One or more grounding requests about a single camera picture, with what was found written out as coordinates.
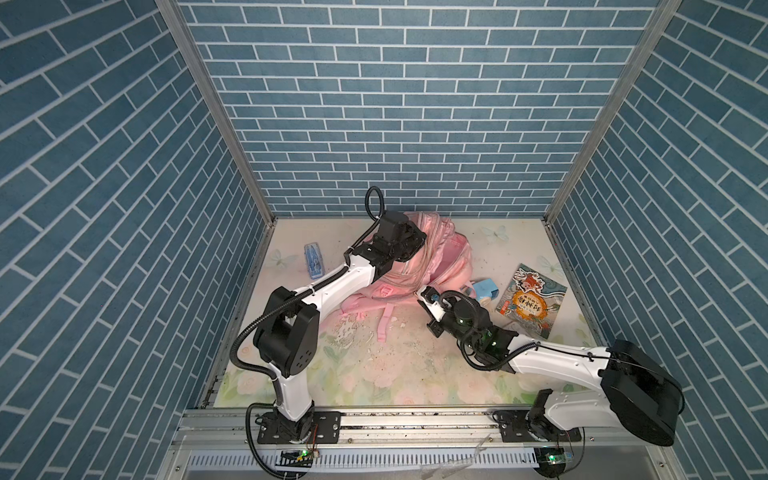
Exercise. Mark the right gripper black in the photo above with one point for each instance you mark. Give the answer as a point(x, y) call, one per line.
point(433, 325)

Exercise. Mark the colourful picture book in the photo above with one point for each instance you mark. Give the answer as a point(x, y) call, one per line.
point(532, 300)

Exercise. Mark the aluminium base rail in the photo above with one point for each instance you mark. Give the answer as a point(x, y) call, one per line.
point(407, 442)

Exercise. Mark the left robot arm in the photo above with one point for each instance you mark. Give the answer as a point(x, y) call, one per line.
point(286, 335)

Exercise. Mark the blue clear pencil case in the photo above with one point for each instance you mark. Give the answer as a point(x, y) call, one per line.
point(314, 261)

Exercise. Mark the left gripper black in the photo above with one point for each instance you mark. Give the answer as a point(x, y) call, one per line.
point(416, 235)

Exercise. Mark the pink student backpack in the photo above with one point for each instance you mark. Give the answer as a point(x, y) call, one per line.
point(443, 263)

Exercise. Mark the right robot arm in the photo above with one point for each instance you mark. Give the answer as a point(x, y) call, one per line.
point(619, 386)

